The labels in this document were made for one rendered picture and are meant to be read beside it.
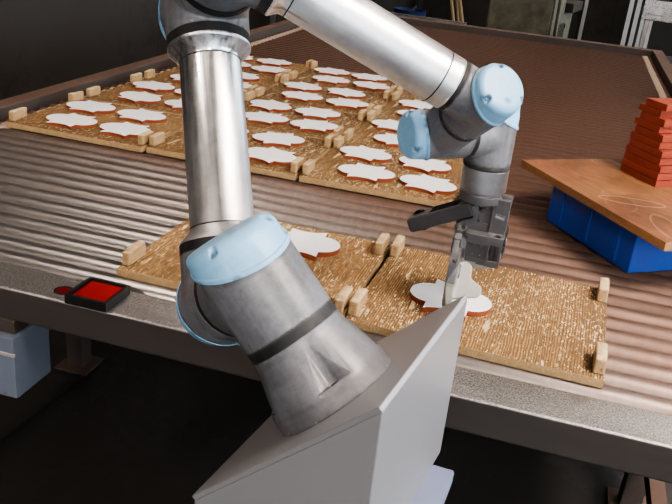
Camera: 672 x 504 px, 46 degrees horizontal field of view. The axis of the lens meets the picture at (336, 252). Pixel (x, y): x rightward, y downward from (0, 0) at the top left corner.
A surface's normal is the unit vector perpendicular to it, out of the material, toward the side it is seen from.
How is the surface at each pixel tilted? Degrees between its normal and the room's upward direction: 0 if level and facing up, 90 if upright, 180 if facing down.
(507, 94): 54
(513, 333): 0
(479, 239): 90
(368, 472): 90
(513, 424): 90
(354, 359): 32
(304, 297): 49
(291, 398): 76
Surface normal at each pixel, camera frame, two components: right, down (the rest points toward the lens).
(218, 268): -0.33, 0.21
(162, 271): 0.09, -0.91
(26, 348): 0.96, 0.19
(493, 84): 0.37, -0.21
